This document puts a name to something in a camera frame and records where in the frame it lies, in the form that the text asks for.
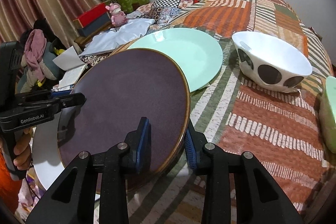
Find mint green plate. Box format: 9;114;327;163
129;28;223;92

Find checkered patchwork quilt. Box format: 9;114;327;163
126;0;199;27

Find plush toy with pink scarf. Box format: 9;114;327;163
17;19;67;93

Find left hand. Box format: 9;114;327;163
13;128;33;170

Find red flat box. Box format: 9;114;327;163
73;3;108;29

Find white bowl black dots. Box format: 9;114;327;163
232;31;313;93

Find dark blue flat box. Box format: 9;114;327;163
77;12;111;37

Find striped patchwork bedspread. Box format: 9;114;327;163
93;0;336;224

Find pink toy figurine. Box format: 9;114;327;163
105;3;127;28

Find open notebook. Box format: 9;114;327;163
53;47;88;91

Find purple plate brown rim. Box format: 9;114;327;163
57;48;192;179

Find white plate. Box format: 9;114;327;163
32;113;65;190

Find mint green bowl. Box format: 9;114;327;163
319;76;336;153

